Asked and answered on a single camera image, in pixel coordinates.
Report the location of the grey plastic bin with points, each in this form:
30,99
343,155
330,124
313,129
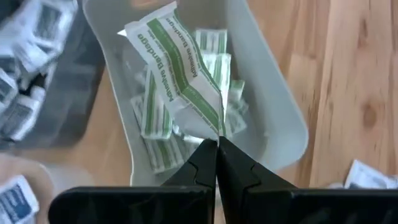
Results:
270,124

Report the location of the green striped adhesive bandage packet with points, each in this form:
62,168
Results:
211,40
164,154
180,68
155,109
222,71
236,118

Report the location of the white antiseptic towelette packet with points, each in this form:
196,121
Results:
367,177
46,25
18,118
15,199
6,88

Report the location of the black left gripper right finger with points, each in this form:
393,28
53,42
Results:
239,174

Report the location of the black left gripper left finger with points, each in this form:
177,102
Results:
202,174

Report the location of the clear plastic bin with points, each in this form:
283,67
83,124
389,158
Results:
62,174

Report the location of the black plastic bin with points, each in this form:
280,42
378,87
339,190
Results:
77,93

